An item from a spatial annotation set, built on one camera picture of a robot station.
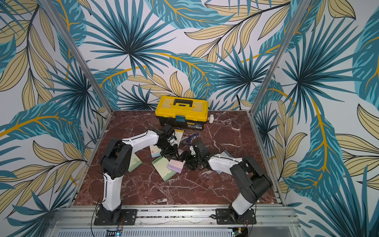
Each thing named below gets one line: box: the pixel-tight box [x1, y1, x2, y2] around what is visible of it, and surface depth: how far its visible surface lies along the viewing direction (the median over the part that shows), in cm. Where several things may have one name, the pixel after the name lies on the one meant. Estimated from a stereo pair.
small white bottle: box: [208, 114, 215, 124], surface depth 112 cm
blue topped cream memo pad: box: [149, 144, 162, 158], surface depth 97 cm
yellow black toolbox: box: [154, 95, 210, 131], surface depth 100 cm
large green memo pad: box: [151, 156, 178, 182], surface depth 90 cm
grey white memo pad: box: [209, 150, 242, 176], surface depth 60 cm
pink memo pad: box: [166, 159, 186, 174], surface depth 90 cm
